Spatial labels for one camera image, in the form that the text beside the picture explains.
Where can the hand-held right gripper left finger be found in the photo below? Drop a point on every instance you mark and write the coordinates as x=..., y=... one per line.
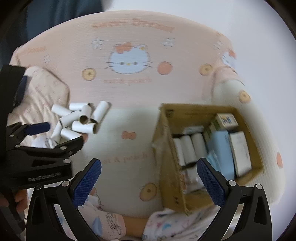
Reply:
x=86, y=183

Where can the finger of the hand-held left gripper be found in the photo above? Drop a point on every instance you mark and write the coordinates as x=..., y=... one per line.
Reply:
x=69, y=146
x=38, y=128

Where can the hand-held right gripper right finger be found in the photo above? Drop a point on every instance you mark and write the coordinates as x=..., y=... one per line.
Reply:
x=210, y=183

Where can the cardboard box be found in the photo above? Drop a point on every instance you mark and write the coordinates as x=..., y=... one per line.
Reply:
x=168, y=185

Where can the pile of white paper tubes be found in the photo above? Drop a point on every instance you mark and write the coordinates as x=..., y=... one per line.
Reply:
x=101, y=111

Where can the person's left hand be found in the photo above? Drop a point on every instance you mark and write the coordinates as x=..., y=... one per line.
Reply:
x=21, y=199

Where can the light blue case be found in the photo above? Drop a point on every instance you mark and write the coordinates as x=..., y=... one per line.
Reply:
x=219, y=153

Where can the pale pink printed pillow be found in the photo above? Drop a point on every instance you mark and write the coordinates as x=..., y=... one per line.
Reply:
x=46, y=92

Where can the white book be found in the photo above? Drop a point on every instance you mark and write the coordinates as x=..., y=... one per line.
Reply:
x=240, y=150

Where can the white label sheet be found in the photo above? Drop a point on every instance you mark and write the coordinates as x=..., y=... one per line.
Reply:
x=193, y=129

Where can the printed white pajamas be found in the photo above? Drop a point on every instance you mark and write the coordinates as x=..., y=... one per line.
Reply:
x=166, y=222

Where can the green white cartoon carton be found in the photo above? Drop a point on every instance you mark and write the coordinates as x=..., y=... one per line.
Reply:
x=225, y=120

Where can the pink cartoon cat mat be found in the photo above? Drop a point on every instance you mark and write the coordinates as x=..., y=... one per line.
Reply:
x=138, y=88

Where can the dark blue cloth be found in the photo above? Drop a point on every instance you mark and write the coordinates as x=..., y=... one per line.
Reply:
x=57, y=18

